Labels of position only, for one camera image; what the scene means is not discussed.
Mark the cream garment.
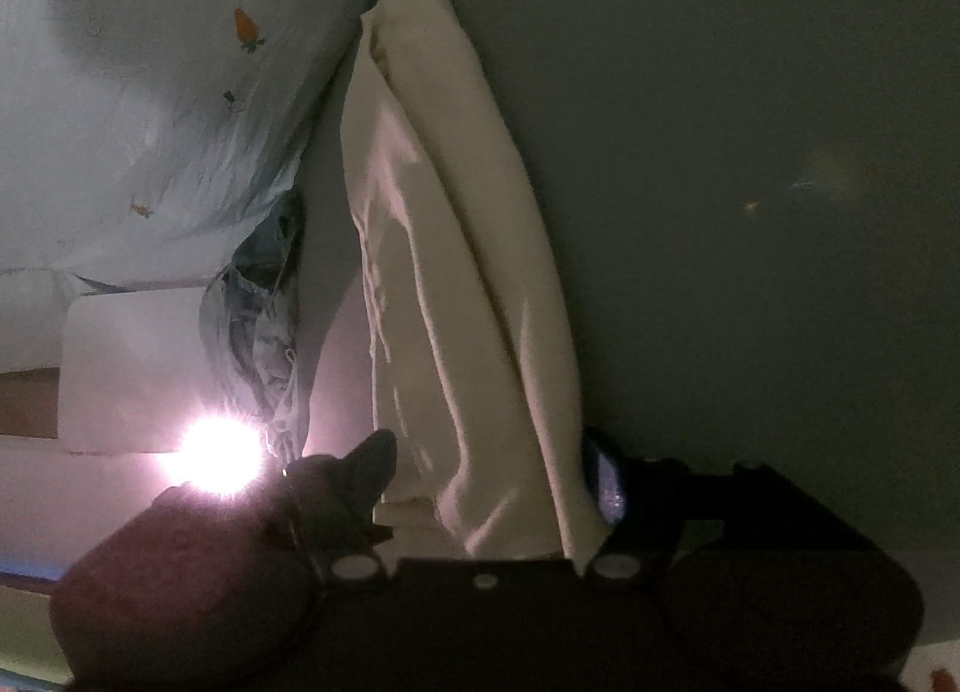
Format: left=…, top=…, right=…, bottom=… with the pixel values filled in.
left=339, top=0, right=612, bottom=565

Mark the light blue carrot-print quilt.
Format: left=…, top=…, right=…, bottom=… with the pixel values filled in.
left=0, top=0, right=421, bottom=288

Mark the bright lamp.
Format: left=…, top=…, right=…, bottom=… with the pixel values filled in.
left=176, top=414, right=265, bottom=500

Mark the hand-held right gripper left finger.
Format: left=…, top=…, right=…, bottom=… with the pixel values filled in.
left=262, top=428, right=398, bottom=580

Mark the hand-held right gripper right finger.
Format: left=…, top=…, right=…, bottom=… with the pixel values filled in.
left=577, top=429, right=803, bottom=580

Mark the grey bed sheet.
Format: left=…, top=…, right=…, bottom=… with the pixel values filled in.
left=296, top=0, right=960, bottom=558

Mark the wooden bed frame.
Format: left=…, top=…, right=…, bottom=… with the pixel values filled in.
left=0, top=366, right=65, bottom=438

